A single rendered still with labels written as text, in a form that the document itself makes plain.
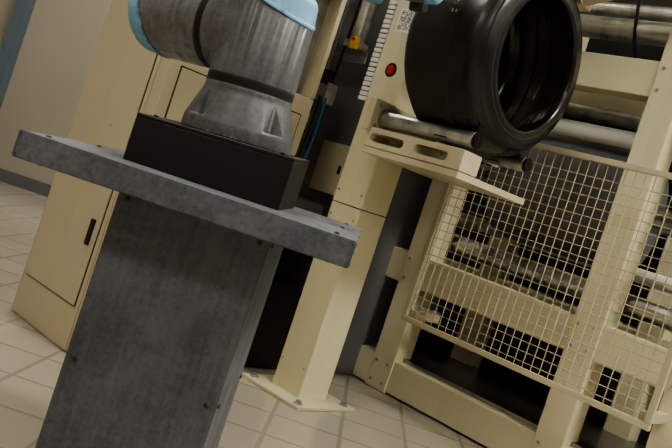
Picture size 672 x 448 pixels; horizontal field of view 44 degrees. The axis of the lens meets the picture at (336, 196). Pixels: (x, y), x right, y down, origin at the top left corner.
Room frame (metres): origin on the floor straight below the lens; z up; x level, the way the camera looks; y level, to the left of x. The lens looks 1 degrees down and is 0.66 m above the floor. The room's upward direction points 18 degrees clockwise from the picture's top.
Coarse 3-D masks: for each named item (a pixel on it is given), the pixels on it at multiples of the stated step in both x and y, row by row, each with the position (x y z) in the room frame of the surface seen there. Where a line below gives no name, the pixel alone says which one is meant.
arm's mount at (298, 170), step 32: (160, 128) 1.28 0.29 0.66; (192, 128) 1.28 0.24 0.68; (160, 160) 1.28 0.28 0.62; (192, 160) 1.28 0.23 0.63; (224, 160) 1.27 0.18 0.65; (256, 160) 1.27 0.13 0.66; (288, 160) 1.27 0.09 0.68; (224, 192) 1.28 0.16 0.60; (256, 192) 1.27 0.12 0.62; (288, 192) 1.34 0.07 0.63
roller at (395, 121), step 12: (384, 120) 2.44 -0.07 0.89; (396, 120) 2.41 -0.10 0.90; (408, 120) 2.38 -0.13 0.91; (420, 120) 2.36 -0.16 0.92; (408, 132) 2.39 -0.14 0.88; (420, 132) 2.35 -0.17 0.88; (432, 132) 2.31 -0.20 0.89; (444, 132) 2.28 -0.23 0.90; (456, 132) 2.26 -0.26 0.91; (468, 132) 2.24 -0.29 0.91; (468, 144) 2.23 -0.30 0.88; (480, 144) 2.24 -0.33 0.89
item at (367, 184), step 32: (384, 64) 2.59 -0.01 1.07; (384, 96) 2.56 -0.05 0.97; (352, 160) 2.59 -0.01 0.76; (384, 160) 2.55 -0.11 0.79; (352, 192) 2.56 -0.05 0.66; (384, 192) 2.58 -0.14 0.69; (352, 224) 2.53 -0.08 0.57; (352, 256) 2.55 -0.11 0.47; (320, 288) 2.56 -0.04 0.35; (352, 288) 2.58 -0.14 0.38; (320, 320) 2.53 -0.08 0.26; (288, 352) 2.59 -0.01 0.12; (320, 352) 2.55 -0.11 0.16; (288, 384) 2.56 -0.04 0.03; (320, 384) 2.58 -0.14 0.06
